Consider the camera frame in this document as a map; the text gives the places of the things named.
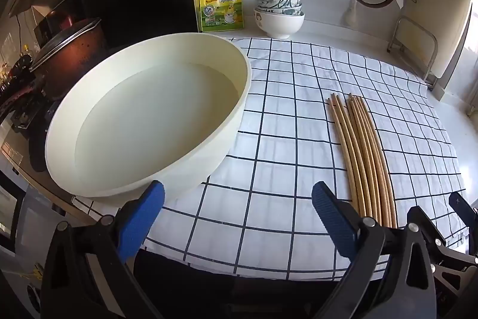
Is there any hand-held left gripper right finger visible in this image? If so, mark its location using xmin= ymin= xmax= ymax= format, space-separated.
xmin=312 ymin=181 xmax=437 ymax=319

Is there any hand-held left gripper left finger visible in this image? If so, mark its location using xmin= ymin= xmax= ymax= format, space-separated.
xmin=41 ymin=181 xmax=165 ymax=319

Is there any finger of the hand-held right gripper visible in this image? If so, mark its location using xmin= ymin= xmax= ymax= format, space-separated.
xmin=426 ymin=235 xmax=478 ymax=305
xmin=449 ymin=192 xmax=478 ymax=233

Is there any cream plastic basin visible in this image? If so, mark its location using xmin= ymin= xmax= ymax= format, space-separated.
xmin=45 ymin=32 xmax=252 ymax=198

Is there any white checked cloth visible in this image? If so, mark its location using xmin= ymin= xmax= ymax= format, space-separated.
xmin=73 ymin=37 xmax=469 ymax=282

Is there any metal board rack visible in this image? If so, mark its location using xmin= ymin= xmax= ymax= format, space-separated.
xmin=386 ymin=16 xmax=439 ymax=90

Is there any black gas stove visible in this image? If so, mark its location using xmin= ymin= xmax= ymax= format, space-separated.
xmin=0 ymin=78 xmax=62 ymax=172

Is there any red-brown cooking pot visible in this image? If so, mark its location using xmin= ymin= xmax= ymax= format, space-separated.
xmin=30 ymin=10 xmax=111 ymax=101

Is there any cream cutting board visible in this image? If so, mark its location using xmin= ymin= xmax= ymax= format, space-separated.
xmin=426 ymin=0 xmax=475 ymax=82

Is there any steel rimmed pot lid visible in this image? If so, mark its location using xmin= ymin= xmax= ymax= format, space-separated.
xmin=30 ymin=17 xmax=103 ymax=75

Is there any white ceramic bowl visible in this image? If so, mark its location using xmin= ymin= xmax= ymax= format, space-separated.
xmin=254 ymin=7 xmax=306 ymax=40

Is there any blue patterned bowl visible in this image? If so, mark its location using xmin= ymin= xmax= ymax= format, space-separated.
xmin=255 ymin=0 xmax=302 ymax=7
xmin=255 ymin=3 xmax=303 ymax=16

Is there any yellow seasoning pouch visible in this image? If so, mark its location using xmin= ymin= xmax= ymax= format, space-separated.
xmin=197 ymin=0 xmax=245 ymax=33

